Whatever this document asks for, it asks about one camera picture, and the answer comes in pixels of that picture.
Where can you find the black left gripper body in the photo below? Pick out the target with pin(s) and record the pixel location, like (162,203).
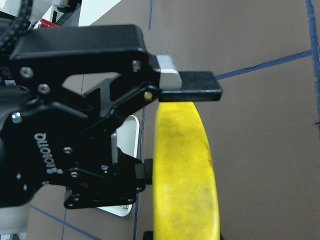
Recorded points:
(74,87)

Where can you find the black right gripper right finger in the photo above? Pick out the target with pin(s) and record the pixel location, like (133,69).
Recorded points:
(186,86)

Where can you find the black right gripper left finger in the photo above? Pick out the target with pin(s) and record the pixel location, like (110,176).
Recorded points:
(144,172)

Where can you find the yellow banana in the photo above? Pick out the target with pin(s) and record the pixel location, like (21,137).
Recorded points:
(185,199)

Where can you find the white bear tray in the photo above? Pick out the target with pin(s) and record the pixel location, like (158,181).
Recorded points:
(127,141)

